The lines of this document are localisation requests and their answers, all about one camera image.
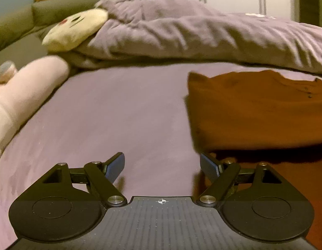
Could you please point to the purple duvet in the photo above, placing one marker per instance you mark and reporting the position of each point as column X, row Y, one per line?
column 192, row 33

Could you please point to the purple bed sheet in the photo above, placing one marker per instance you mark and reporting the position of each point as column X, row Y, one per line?
column 111, row 114

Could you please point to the cream plush face pillow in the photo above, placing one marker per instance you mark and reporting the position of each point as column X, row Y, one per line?
column 72, row 30

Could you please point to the pink plush toy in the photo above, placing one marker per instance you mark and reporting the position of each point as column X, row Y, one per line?
column 22, row 91

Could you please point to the olive upholstered headboard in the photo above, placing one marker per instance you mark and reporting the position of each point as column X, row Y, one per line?
column 54, row 11

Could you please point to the brown knit garment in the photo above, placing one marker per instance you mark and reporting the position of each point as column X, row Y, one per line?
column 254, row 109

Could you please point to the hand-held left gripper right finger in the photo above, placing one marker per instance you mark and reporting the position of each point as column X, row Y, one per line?
column 209, row 165

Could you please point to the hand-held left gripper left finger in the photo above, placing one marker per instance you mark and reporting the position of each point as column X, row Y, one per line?
column 116, row 164

